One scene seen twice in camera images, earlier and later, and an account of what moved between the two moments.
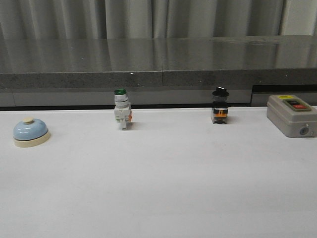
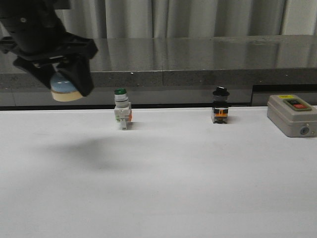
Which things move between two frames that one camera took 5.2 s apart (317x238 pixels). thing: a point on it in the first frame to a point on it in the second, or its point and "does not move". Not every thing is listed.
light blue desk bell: x=30 y=132 to x=62 y=89
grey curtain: x=76 y=19 does not move
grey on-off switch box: x=293 y=116 does not move
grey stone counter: x=157 y=71 does not move
